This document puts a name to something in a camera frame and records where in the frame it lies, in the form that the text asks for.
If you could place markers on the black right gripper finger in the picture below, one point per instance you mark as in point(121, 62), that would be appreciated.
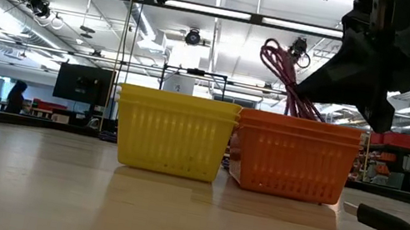
point(343, 76)

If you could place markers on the red storage bin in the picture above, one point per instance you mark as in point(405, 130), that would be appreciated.
point(399, 140)

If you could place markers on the orange plastic basket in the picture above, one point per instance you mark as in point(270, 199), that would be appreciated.
point(293, 164)

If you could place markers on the yellow plastic basket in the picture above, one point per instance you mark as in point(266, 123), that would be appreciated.
point(170, 143)

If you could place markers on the person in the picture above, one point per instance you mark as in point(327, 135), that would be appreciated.
point(16, 98)

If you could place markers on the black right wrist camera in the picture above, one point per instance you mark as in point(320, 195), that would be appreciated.
point(378, 116)

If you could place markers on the black hanging camera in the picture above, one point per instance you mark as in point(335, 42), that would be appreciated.
point(298, 47)

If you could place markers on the black overhead camera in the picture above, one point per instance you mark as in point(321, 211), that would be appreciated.
point(193, 37)

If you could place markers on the black ceiling camera cluster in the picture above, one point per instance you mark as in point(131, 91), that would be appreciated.
point(40, 7)

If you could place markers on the black overhead frame beam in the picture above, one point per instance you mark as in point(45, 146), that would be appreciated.
point(256, 18)

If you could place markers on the black distant rig frame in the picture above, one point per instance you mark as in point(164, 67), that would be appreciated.
point(195, 72)

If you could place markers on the black wall monitor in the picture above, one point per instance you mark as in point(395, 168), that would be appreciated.
point(83, 83)

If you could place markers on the black aluminium table frame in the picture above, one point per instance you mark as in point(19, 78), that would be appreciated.
point(17, 121)

